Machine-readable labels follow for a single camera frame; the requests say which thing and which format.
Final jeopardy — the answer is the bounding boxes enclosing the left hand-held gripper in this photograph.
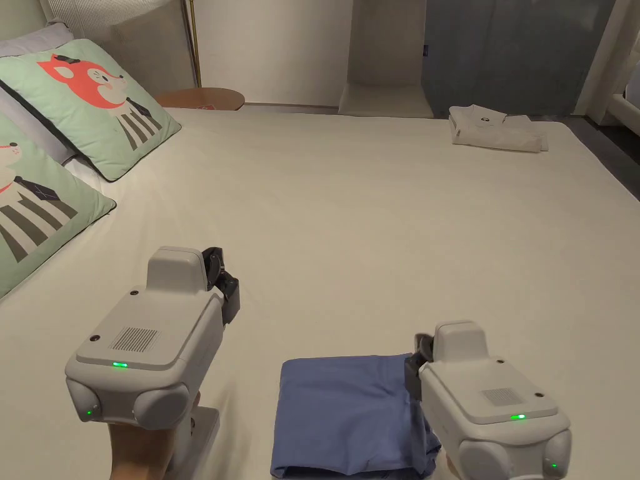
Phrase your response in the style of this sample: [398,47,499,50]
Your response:
[64,245,241,472]

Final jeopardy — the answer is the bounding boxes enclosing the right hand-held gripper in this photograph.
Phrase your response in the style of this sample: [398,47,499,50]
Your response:
[404,319,573,480]

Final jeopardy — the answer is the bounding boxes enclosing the blue garment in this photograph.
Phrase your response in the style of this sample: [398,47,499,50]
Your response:
[269,352,444,479]

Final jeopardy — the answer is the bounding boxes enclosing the person's left hand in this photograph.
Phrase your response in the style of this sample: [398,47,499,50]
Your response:
[107,389,202,480]

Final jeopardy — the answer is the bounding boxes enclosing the green fox print cushion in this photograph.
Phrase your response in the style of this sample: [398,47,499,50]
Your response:
[0,39,183,183]
[0,112,118,301]

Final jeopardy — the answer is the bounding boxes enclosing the bed with beige sheet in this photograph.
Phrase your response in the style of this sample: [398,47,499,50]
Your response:
[0,104,640,480]

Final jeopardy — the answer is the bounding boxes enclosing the round wooden side table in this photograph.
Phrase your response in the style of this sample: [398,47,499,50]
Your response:
[154,87,246,111]

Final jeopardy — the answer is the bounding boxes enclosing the folded beige garment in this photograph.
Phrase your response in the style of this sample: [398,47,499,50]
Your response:
[447,104,550,154]

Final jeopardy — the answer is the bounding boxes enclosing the brass floor lamp pole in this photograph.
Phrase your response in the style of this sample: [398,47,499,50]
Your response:
[186,0,202,89]

